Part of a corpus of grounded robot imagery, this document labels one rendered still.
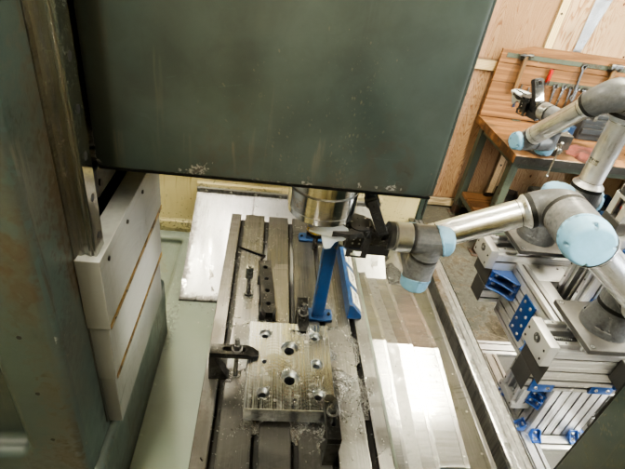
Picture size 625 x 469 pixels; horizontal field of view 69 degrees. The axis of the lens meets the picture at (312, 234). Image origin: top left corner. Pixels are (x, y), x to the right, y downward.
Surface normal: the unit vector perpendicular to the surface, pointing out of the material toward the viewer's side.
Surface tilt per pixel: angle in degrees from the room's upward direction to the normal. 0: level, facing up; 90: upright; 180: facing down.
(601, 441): 90
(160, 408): 0
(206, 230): 25
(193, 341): 0
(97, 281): 90
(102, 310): 90
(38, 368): 90
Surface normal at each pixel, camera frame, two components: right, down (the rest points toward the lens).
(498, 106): 0.05, 0.57
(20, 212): 0.73, 0.47
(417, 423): 0.14, -0.73
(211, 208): 0.15, -0.51
